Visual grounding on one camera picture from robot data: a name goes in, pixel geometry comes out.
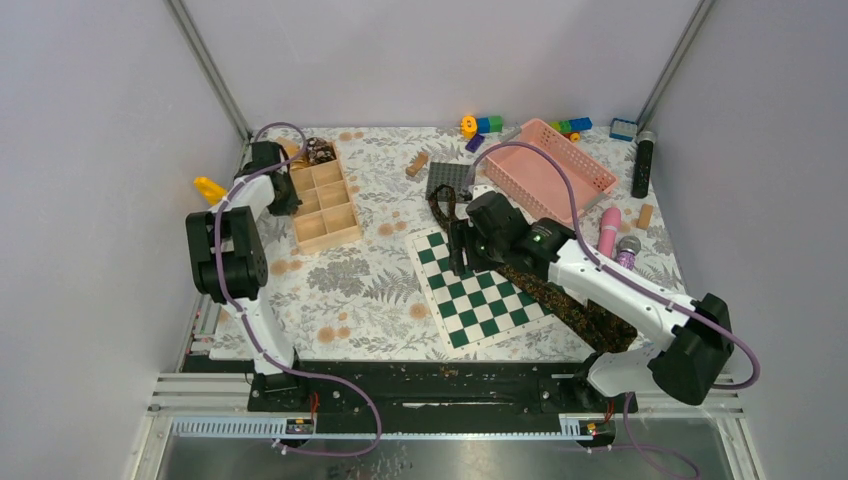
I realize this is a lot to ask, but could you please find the wooden compartment box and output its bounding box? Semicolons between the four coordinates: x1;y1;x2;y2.
290;142;364;255

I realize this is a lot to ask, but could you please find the black key-patterned necktie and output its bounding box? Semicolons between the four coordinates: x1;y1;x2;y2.
427;185;637;353

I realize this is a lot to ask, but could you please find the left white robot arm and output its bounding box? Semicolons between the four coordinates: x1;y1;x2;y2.
185;141;311;411

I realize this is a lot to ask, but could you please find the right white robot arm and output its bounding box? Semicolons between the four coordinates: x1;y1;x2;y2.
447;191;734;412

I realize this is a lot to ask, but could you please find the rolled golden tie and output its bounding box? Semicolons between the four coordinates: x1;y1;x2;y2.
284;145;311;171

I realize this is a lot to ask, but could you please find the rolled floral black tie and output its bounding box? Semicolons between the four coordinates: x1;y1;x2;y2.
306;137;338;166

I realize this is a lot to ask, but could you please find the yellow toy ladder vehicle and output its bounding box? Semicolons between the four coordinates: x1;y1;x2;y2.
193;177;228;206

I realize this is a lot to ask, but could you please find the pink perforated plastic basket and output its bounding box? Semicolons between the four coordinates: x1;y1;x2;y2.
484;118;618;226

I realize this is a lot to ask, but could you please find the grey studded baseplate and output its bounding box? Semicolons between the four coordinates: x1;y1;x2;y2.
425;162;475;203

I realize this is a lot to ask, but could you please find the green white chessboard mat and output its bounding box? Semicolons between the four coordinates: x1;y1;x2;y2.
405;227;558;358

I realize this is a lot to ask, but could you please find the purple toy brick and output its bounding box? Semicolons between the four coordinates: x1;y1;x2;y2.
465;133;485;153

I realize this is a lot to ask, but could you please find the small wooden arch block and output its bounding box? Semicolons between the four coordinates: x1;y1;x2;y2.
405;151;429;177

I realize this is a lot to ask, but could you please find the green toy brick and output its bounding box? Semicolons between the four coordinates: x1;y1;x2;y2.
488;115;503;133

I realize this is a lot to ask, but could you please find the pink toy microphone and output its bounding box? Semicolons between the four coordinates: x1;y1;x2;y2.
597;207;622;258

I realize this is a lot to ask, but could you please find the yellow round toy block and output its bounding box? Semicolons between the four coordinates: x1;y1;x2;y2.
460;115;478;139

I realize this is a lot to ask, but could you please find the multicolour toy brick train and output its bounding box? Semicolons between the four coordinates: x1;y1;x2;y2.
549;117;593;143

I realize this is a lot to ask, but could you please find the purple glitter toy microphone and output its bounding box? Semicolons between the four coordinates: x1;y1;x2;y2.
615;235;642;271

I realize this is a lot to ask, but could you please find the small wooden rectangular block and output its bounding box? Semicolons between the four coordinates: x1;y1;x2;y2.
636;204;654;230

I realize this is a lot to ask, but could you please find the blue grey toy brick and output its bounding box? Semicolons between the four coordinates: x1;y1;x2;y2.
609;118;639;142

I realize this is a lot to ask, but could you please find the black toy microphone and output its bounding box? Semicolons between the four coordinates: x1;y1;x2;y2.
631;130;657;199

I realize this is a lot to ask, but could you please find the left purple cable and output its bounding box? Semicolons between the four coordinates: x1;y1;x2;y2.
211;121;384;460

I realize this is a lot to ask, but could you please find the purple cable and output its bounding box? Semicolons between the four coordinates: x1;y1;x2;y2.
466;140;762;480
211;121;384;460

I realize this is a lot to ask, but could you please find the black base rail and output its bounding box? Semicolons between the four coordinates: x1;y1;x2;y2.
247;360;630;435

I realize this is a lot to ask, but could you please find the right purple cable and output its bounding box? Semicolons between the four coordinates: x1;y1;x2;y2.
466;140;762;480

